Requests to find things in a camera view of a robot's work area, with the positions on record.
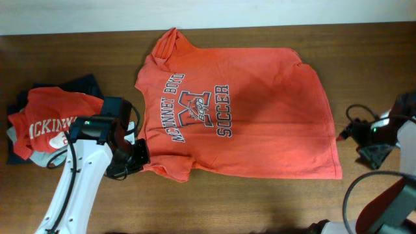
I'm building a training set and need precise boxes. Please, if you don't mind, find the red soccer t-shirt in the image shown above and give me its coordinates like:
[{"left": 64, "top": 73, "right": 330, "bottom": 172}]
[{"left": 135, "top": 29, "right": 343, "bottom": 182}]

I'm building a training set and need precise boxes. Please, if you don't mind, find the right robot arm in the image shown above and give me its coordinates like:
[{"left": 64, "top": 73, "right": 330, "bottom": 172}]
[{"left": 306, "top": 92, "right": 415, "bottom": 234}]

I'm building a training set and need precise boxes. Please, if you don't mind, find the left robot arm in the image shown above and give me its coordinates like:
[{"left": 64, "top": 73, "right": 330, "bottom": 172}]
[{"left": 36, "top": 97, "right": 150, "bottom": 234}]

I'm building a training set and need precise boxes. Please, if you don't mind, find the folded light grey garment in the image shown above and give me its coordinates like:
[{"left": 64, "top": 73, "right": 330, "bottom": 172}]
[{"left": 6, "top": 127, "right": 67, "bottom": 167}]

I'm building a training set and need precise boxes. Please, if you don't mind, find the folded navy garment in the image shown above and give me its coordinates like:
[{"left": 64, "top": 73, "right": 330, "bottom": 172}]
[{"left": 6, "top": 74, "right": 104, "bottom": 164}]

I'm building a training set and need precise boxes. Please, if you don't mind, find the folded red McKinney t-shirt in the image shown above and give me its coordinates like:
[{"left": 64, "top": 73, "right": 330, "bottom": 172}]
[{"left": 8, "top": 87, "right": 103, "bottom": 159}]

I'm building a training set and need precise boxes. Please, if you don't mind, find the right black camera cable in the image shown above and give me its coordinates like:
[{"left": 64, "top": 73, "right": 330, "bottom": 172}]
[{"left": 342, "top": 103, "right": 416, "bottom": 234}]

